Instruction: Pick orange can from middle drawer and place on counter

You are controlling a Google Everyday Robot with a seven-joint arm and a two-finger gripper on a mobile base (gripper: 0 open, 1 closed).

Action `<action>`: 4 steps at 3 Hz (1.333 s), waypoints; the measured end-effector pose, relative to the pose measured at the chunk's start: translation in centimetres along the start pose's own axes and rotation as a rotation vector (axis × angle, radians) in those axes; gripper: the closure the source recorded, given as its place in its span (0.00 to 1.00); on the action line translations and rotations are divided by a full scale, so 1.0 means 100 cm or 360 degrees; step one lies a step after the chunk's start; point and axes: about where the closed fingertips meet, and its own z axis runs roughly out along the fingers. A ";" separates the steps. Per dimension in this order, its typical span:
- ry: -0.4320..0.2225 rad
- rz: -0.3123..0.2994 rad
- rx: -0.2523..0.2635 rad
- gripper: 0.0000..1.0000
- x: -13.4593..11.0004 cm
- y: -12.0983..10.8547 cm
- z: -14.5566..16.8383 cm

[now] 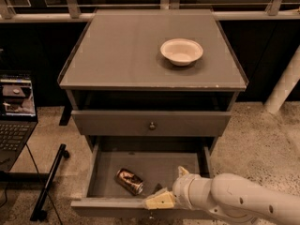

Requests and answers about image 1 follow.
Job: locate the black table leg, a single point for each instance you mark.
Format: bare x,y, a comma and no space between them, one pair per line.
46,179

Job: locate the white paper bowl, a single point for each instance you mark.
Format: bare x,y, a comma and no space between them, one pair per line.
181,52

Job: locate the grey drawer cabinet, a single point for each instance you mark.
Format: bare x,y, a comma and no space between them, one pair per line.
118,66

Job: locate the white diagonal pole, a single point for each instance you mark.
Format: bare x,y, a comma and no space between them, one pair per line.
286,83

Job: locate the round top drawer knob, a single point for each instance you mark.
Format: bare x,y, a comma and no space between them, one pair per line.
152,126

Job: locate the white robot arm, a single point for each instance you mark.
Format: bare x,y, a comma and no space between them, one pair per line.
227,197

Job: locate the metal window railing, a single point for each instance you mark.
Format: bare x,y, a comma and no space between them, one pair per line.
75,14

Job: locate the grey top drawer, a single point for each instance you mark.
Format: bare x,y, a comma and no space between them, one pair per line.
136,123

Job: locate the orange soda can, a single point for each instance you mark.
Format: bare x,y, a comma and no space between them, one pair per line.
129,181

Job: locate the grey open middle drawer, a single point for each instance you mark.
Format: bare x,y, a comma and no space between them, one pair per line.
155,163

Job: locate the black laptop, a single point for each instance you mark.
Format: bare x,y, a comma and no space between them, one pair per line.
18,115

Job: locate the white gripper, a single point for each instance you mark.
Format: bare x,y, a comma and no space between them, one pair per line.
184,187

